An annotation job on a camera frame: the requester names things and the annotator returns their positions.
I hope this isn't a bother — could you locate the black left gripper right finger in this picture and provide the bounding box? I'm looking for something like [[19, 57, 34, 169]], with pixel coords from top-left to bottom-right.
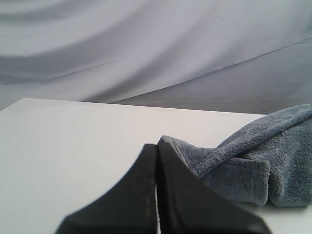
[[156, 143, 270, 234]]

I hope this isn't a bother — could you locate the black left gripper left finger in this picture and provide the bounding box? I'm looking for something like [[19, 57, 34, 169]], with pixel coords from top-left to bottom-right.
[[56, 144, 157, 234]]

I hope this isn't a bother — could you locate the grey-blue fleece towel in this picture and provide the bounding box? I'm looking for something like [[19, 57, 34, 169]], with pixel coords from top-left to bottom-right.
[[160, 104, 312, 207]]

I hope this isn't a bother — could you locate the grey backdrop cloth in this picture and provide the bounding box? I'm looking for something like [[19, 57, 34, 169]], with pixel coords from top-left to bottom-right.
[[0, 0, 312, 114]]

